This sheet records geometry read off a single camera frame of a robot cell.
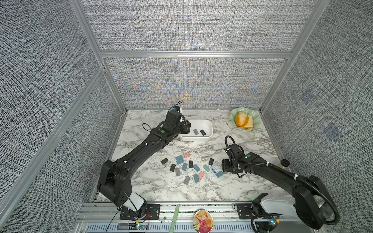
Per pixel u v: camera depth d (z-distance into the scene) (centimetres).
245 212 73
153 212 73
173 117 60
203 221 68
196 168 88
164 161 92
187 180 83
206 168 88
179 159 92
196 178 84
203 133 105
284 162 80
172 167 89
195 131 106
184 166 88
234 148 69
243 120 104
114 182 42
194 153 95
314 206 41
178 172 88
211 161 90
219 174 86
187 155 95
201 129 106
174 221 71
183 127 73
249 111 113
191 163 90
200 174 86
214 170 87
